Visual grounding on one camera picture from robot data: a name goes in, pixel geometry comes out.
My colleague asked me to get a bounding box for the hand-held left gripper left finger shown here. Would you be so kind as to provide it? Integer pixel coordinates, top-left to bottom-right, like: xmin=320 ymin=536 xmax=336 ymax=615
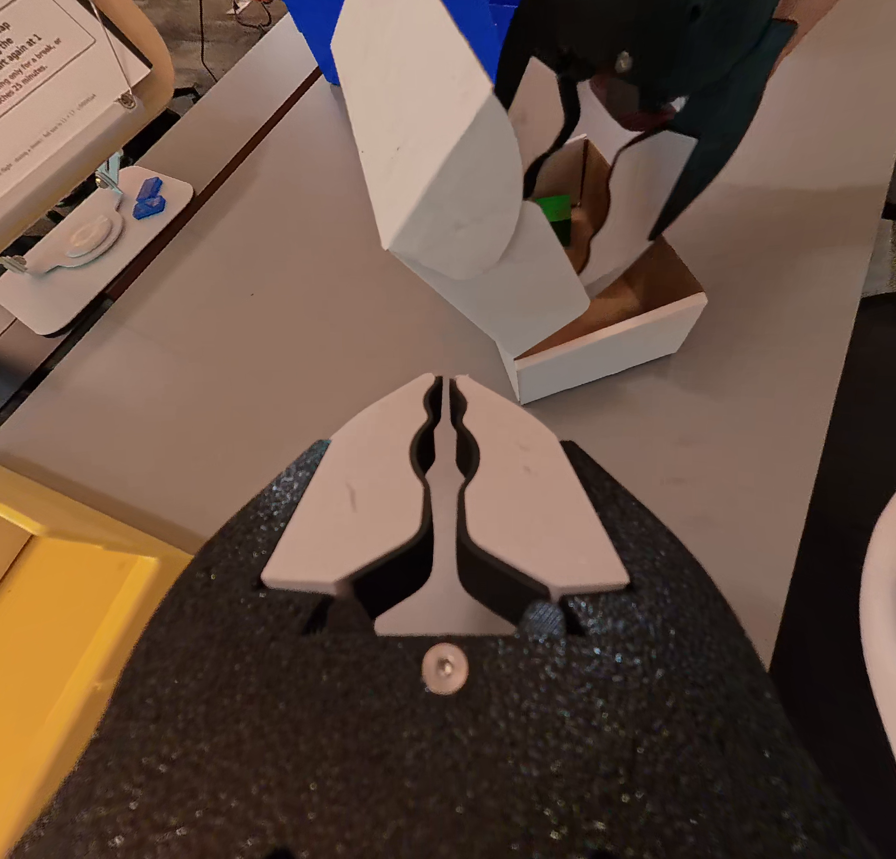
xmin=260 ymin=373 xmax=445 ymax=618

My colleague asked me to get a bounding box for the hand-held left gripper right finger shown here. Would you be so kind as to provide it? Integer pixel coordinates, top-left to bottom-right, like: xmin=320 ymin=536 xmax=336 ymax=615
xmin=448 ymin=373 xmax=631 ymax=622

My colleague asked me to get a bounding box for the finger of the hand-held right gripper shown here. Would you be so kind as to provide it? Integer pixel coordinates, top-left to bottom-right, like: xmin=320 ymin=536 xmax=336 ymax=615
xmin=584 ymin=131 xmax=701 ymax=289
xmin=507 ymin=57 xmax=585 ymax=196

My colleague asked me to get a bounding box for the green cube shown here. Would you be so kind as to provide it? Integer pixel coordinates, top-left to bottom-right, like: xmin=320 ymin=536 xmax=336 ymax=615
xmin=535 ymin=194 xmax=575 ymax=245

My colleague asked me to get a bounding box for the white cardboard mailer box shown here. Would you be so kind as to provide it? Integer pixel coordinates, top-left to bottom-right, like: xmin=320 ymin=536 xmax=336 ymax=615
xmin=330 ymin=0 xmax=708 ymax=406

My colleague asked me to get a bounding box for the blue plastic bin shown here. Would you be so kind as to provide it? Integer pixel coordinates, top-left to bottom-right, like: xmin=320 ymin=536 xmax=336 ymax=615
xmin=265 ymin=0 xmax=540 ymax=86

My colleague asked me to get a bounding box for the yellow plastic bin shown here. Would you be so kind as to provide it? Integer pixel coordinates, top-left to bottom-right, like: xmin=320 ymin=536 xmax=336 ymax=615
xmin=0 ymin=465 xmax=193 ymax=821

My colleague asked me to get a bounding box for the person's white shirt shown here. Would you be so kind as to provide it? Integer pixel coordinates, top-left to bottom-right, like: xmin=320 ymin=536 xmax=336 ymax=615
xmin=860 ymin=491 xmax=896 ymax=762

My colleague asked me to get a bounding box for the wooden display board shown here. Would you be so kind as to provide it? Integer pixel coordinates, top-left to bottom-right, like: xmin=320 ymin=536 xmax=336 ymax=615
xmin=0 ymin=0 xmax=175 ymax=244

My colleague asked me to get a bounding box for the printed instruction sheet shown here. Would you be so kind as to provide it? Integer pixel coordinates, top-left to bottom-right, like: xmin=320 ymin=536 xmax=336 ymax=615
xmin=0 ymin=0 xmax=153 ymax=198

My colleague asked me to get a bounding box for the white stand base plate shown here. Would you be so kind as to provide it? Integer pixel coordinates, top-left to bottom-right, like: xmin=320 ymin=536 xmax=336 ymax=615
xmin=0 ymin=166 xmax=195 ymax=336

